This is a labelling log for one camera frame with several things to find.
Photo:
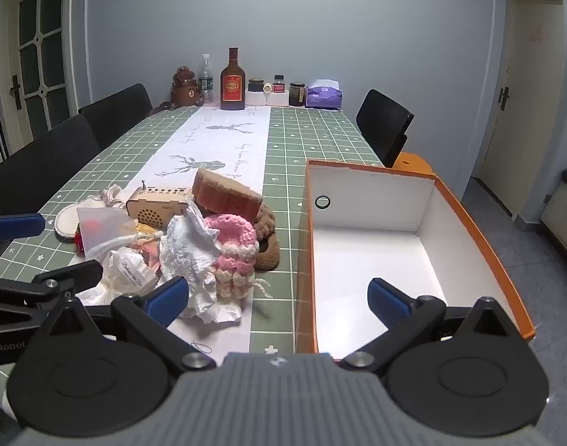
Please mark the white plastic bag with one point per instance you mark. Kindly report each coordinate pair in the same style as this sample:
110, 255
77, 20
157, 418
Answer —
125, 269

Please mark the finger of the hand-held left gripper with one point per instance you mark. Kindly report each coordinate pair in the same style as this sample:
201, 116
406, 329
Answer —
74, 276
13, 225

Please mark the black jar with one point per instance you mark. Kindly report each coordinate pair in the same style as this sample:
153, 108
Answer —
255, 85

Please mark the beige sofa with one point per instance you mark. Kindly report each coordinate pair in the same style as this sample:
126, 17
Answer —
564, 223

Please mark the wooden radio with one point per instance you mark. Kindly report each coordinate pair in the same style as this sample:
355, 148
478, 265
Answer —
158, 204

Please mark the white deer-print table runner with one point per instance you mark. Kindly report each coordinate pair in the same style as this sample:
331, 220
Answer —
237, 148

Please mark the cream plain door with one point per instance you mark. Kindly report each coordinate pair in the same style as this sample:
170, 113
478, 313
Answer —
520, 102

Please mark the white box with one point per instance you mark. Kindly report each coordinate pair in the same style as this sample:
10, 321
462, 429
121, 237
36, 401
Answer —
278, 100

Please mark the brown bottle with red label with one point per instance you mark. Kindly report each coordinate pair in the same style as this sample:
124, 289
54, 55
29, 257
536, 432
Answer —
231, 83

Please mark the brown sponge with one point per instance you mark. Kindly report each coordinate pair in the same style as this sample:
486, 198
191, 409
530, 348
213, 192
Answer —
227, 195

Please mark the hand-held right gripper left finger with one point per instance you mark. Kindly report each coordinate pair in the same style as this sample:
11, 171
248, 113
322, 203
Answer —
165, 299

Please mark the brown plush bear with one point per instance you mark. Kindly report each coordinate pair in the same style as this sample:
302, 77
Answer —
267, 232

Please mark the brown bear-shaped bottle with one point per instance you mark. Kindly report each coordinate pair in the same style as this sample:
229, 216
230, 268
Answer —
185, 88

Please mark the orange stool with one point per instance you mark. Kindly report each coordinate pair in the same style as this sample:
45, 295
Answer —
416, 163

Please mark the glass-paned door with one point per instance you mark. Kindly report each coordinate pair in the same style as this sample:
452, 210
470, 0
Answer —
37, 46

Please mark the white tape roll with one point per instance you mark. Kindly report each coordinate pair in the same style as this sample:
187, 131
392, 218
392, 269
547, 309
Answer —
268, 88

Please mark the white paper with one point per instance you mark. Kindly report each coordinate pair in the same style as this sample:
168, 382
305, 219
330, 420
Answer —
185, 251

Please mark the clear bag with red contents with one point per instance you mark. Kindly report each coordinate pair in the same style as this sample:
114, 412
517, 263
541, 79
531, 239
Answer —
102, 227

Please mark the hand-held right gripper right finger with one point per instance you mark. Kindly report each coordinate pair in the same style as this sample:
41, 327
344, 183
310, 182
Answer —
388, 299

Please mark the black chair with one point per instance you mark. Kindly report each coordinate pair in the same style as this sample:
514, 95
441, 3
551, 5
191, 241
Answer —
116, 111
37, 162
385, 125

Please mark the small yellow packet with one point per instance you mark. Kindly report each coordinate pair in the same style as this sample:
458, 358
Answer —
146, 230

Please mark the pink crocheted doll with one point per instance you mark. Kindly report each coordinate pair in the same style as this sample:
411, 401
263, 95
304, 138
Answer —
230, 241

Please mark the purple tissue pack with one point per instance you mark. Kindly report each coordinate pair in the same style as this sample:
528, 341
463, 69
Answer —
324, 97

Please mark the orange cardboard box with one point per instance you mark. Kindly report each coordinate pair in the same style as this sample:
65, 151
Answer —
371, 251

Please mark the small dark bottle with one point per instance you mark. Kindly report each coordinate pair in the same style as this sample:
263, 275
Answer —
278, 84

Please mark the dark glass jar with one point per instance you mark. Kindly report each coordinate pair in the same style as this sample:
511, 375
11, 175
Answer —
297, 95

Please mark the clear water bottle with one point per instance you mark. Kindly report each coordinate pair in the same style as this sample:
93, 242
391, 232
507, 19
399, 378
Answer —
205, 81

